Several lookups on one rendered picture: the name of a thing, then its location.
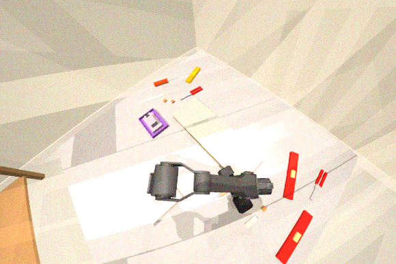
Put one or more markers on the purple rectangular tray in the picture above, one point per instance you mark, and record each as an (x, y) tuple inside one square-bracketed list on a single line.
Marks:
[(153, 135)]

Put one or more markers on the yellow flat bar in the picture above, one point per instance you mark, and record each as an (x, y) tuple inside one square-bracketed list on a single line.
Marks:
[(193, 74)]

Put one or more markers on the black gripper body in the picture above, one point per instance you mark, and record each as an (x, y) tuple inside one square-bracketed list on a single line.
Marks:
[(243, 205)]

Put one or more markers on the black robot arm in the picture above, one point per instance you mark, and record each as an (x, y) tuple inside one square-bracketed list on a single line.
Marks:
[(163, 182)]

